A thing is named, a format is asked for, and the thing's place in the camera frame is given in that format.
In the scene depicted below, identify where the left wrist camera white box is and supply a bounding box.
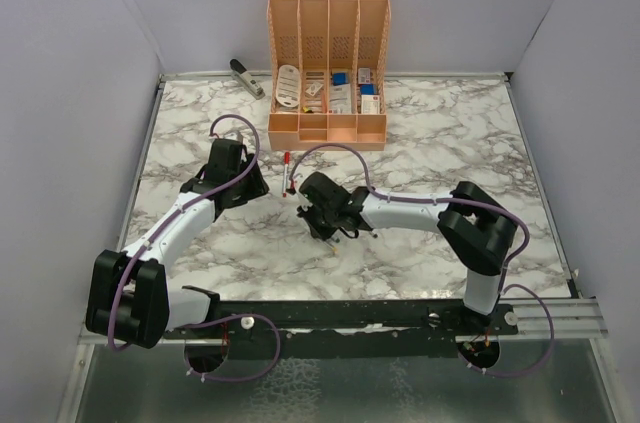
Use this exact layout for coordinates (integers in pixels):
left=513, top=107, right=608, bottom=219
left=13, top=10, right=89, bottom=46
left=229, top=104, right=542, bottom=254
left=231, top=131, right=244, bottom=143

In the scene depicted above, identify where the red marker pen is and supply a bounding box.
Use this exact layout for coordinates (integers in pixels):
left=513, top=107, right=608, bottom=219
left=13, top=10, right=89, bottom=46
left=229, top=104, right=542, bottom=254
left=281, top=151, right=291, bottom=198

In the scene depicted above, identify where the blue eraser box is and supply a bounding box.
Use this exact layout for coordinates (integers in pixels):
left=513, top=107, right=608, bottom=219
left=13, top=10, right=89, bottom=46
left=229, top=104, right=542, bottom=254
left=331, top=72, right=349, bottom=86

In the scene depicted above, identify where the orange desk organizer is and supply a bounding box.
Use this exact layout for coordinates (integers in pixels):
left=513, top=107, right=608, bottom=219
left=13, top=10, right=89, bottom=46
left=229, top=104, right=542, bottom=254
left=267, top=0, right=391, bottom=151

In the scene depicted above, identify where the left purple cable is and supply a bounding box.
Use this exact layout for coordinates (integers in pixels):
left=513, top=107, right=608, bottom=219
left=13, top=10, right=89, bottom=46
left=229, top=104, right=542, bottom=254
left=107, top=114, right=282, bottom=384

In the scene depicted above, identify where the yellow tip pen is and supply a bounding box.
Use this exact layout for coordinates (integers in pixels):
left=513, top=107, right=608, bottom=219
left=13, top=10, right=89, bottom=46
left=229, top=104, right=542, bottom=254
left=324, top=241, right=337, bottom=254

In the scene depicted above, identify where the black grey stapler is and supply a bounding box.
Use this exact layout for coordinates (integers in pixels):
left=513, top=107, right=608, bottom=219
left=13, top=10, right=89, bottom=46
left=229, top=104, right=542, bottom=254
left=229, top=59, right=265, bottom=100

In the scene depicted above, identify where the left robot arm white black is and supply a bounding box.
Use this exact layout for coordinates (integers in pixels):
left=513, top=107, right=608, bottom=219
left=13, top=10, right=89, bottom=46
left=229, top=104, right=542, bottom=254
left=85, top=138, right=269, bottom=348

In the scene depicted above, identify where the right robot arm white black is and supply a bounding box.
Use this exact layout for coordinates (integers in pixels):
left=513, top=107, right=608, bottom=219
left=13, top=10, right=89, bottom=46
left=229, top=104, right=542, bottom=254
left=297, top=172, right=517, bottom=334

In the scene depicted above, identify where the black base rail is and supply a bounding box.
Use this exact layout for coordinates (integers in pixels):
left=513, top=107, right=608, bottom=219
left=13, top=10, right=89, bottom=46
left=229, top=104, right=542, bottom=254
left=164, top=300, right=521, bottom=362

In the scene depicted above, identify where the oval barcode card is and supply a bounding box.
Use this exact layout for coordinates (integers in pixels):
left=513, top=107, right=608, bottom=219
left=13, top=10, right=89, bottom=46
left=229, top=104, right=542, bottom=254
left=274, top=64, right=302, bottom=109

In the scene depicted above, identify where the white paper packet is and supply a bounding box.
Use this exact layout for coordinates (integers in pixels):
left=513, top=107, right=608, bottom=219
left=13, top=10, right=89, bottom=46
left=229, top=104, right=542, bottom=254
left=328, top=84, right=353, bottom=114

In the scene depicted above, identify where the white label box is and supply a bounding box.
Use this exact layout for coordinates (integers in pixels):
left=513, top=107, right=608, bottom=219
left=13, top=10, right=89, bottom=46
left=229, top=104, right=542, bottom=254
left=360, top=94, right=382, bottom=115

